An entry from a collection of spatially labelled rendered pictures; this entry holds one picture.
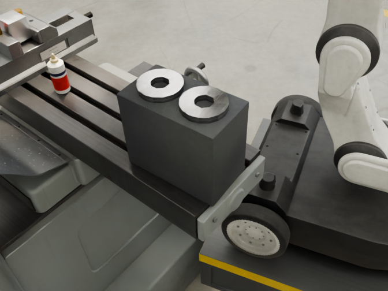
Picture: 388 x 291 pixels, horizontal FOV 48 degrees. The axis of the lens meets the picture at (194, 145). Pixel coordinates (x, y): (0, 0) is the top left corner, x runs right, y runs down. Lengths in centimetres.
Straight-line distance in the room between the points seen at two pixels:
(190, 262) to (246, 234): 39
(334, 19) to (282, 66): 177
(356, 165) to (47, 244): 85
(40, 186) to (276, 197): 63
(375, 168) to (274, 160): 30
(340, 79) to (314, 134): 46
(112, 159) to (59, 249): 40
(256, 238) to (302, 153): 31
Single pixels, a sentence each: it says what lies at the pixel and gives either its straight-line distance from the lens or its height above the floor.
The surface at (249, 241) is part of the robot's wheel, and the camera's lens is 137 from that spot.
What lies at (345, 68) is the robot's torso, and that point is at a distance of 108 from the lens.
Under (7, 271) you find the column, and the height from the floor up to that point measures 66.
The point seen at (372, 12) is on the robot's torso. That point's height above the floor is 112.
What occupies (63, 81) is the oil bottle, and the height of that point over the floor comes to 94.
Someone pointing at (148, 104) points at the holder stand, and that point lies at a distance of 81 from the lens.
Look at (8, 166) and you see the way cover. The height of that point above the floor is 89.
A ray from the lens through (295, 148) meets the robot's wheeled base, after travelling 144.
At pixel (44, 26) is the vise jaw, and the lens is 127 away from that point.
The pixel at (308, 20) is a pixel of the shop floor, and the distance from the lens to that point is 334.
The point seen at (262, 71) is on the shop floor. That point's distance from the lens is 277.
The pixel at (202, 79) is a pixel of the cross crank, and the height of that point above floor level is 63.
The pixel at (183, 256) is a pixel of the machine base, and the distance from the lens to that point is 165.
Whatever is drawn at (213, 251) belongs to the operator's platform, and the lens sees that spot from 140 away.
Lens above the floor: 160
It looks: 45 degrees down
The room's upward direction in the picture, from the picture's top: 2 degrees counter-clockwise
